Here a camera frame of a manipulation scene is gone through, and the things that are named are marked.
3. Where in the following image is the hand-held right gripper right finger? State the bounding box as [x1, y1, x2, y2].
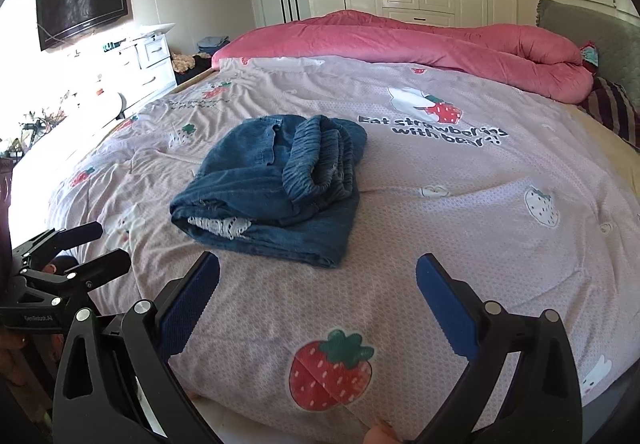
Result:
[400, 252, 583, 444]

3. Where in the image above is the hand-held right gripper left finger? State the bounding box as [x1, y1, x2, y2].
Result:
[52, 251, 221, 444]

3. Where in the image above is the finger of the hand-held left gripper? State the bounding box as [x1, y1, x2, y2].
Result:
[20, 248, 132, 305]
[12, 221, 104, 270]

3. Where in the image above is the blue denim pants lace trim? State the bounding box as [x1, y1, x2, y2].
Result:
[169, 115, 368, 271]

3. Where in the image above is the person's right hand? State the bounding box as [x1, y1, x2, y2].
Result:
[362, 419, 406, 444]

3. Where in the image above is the pink strawberry printed bedsheet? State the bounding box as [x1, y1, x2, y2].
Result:
[47, 55, 640, 430]

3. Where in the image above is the white dresser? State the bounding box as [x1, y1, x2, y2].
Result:
[65, 23, 178, 125]

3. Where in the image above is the floral cloth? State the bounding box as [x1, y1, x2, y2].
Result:
[171, 53, 213, 74]

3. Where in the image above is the pale yellow bed sheet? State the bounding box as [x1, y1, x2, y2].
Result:
[570, 104, 640, 205]

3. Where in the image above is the stack of folded clothes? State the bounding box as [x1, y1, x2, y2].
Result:
[196, 36, 231, 59]

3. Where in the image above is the striped pillow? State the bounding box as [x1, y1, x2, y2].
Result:
[580, 76, 640, 150]

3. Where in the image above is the pink quilt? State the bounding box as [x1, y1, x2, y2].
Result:
[212, 10, 596, 105]

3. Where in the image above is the teal patterned cloth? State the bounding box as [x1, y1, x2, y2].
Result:
[580, 41, 601, 72]

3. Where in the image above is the grey padded headboard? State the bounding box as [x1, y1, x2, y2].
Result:
[537, 0, 640, 110]

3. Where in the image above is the black wall television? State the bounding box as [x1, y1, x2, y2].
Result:
[35, 0, 130, 52]

